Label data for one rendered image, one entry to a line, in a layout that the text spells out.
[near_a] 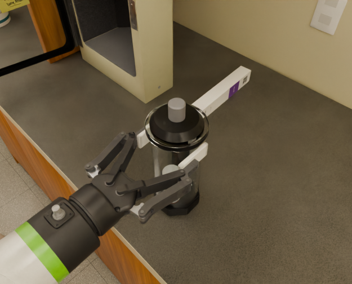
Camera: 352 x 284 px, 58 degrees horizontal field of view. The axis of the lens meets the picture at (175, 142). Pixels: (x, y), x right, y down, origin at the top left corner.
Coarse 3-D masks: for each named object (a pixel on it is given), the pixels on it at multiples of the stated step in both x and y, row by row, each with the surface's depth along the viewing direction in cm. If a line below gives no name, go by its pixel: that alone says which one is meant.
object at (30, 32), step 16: (0, 0) 80; (16, 0) 82; (32, 0) 84; (48, 0) 87; (0, 16) 82; (16, 16) 84; (32, 16) 87; (48, 16) 89; (0, 32) 84; (16, 32) 87; (32, 32) 89; (48, 32) 92; (0, 48) 87; (16, 48) 89; (32, 48) 92; (48, 48) 95; (0, 64) 89
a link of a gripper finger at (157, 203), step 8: (176, 184) 48; (184, 184) 48; (168, 192) 47; (176, 192) 48; (184, 192) 49; (152, 200) 47; (160, 200) 47; (168, 200) 48; (144, 208) 46; (152, 208) 46; (160, 208) 48; (144, 216) 45
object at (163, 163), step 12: (156, 108) 55; (204, 120) 53; (204, 132) 51; (168, 144) 50; (180, 144) 50; (192, 144) 50; (156, 156) 55; (168, 156) 52; (180, 156) 52; (156, 168) 58; (168, 168) 55; (192, 180) 59; (156, 192) 65; (192, 192) 62; (180, 204) 63
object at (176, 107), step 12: (168, 108) 50; (180, 108) 49; (192, 108) 53; (156, 120) 51; (168, 120) 51; (180, 120) 51; (192, 120) 51; (156, 132) 51; (168, 132) 50; (180, 132) 49; (192, 132) 50
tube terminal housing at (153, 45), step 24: (72, 0) 89; (144, 0) 70; (168, 0) 76; (144, 24) 74; (168, 24) 80; (144, 48) 78; (168, 48) 85; (120, 72) 92; (144, 72) 83; (168, 72) 91; (144, 96) 89
